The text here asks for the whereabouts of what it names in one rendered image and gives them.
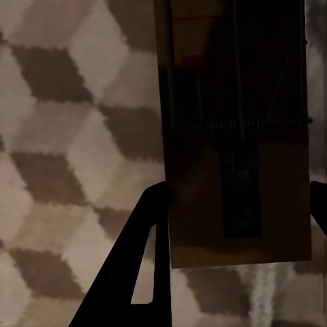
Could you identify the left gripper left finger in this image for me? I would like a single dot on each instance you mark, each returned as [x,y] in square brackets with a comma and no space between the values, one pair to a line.
[108,302]

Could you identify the mousetrap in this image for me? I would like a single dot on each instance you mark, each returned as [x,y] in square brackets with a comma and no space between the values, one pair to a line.
[233,93]

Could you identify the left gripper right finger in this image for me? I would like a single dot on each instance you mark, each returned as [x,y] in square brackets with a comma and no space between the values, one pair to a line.
[318,195]

